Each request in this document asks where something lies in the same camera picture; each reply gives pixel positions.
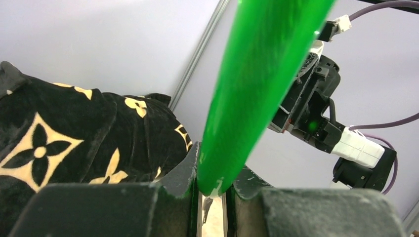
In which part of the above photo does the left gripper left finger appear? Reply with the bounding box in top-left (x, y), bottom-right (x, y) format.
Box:
top-left (10, 143), bottom-right (201, 237)

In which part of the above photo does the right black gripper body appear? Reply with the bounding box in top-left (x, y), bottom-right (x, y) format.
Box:
top-left (268, 54), bottom-right (340, 133)

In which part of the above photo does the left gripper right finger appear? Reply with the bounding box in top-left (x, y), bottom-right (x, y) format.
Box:
top-left (227, 167), bottom-right (406, 237)

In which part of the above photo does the green cable lock loop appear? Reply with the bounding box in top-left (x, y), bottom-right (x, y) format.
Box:
top-left (197, 0), bottom-right (334, 198)

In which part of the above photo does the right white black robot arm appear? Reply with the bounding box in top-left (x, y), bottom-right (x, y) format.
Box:
top-left (268, 53), bottom-right (397, 193)

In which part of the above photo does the black pillow with beige flowers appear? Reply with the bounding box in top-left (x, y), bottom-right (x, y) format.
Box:
top-left (0, 61), bottom-right (193, 237)

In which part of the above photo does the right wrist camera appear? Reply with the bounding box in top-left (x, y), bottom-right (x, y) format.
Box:
top-left (301, 14), bottom-right (352, 79)

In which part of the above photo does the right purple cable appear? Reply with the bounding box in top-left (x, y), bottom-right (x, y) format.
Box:
top-left (348, 0), bottom-right (419, 195)

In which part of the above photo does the right corner aluminium post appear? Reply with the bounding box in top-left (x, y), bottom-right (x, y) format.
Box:
top-left (169, 0), bottom-right (230, 111)

